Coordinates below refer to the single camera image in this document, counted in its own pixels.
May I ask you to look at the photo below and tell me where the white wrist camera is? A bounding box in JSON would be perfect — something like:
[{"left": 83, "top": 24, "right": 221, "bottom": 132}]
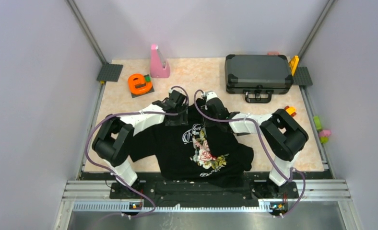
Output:
[
  {"left": 202, "top": 91, "right": 219, "bottom": 102},
  {"left": 166, "top": 90, "right": 187, "bottom": 110}
]

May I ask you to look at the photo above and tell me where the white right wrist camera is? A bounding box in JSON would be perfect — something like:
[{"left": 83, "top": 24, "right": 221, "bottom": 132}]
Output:
[{"left": 202, "top": 91, "right": 219, "bottom": 102}]

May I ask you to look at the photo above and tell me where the salmon toy block behind case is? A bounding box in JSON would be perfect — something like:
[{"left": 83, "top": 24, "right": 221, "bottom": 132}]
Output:
[{"left": 267, "top": 51, "right": 280, "bottom": 55}]

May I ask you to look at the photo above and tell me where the dark grey baseplate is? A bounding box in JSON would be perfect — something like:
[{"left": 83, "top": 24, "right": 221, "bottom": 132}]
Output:
[
  {"left": 293, "top": 67, "right": 313, "bottom": 86},
  {"left": 96, "top": 63, "right": 123, "bottom": 82}
]

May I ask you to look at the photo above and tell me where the green toy block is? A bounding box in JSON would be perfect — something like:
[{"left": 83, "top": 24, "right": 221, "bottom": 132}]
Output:
[{"left": 313, "top": 115, "right": 323, "bottom": 132}]

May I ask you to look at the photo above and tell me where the yellow toy piece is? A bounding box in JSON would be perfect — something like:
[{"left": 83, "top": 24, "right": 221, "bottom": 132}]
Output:
[{"left": 288, "top": 56, "right": 299, "bottom": 76}]

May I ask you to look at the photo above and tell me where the dark grey baseplate left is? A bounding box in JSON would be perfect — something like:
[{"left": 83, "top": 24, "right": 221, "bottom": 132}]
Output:
[{"left": 96, "top": 63, "right": 123, "bottom": 82}]

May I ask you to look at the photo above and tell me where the black hard carrying case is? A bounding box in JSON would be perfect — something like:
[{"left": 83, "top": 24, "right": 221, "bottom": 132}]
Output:
[{"left": 224, "top": 54, "right": 294, "bottom": 104}]

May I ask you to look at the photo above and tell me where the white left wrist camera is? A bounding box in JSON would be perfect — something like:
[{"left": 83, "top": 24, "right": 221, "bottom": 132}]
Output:
[{"left": 166, "top": 90, "right": 187, "bottom": 110}]

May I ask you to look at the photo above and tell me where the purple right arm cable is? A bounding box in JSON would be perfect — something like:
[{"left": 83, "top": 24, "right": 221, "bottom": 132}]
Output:
[{"left": 193, "top": 89, "right": 307, "bottom": 218}]

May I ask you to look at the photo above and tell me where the dark grey baseplate right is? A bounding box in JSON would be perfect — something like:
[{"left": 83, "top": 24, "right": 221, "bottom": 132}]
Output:
[{"left": 293, "top": 67, "right": 313, "bottom": 86}]

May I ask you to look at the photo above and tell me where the pink wedge stand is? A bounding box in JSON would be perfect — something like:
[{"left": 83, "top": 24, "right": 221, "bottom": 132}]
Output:
[{"left": 150, "top": 44, "right": 170, "bottom": 78}]

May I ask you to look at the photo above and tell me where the black printed t-shirt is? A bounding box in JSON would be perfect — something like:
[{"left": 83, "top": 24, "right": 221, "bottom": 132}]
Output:
[{"left": 129, "top": 105, "right": 254, "bottom": 187}]

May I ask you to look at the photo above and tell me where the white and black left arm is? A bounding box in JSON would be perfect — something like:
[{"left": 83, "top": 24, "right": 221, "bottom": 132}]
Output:
[{"left": 91, "top": 100, "right": 189, "bottom": 198}]

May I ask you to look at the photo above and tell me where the aluminium frame rail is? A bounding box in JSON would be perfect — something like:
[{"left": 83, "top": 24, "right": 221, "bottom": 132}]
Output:
[{"left": 62, "top": 180, "right": 351, "bottom": 213}]

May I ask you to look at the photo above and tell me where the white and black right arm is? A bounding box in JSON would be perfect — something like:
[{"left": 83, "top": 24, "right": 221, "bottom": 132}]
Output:
[{"left": 198, "top": 98, "right": 309, "bottom": 197}]

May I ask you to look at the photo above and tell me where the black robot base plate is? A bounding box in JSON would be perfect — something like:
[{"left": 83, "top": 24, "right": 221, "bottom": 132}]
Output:
[{"left": 81, "top": 171, "right": 333, "bottom": 209}]

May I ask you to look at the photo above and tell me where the pink toy block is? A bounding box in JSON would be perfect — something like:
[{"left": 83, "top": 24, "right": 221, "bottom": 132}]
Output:
[{"left": 318, "top": 130, "right": 331, "bottom": 144}]

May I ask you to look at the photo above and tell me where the orange toy car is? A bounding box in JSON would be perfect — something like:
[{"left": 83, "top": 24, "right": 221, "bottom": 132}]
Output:
[{"left": 284, "top": 106, "right": 296, "bottom": 117}]

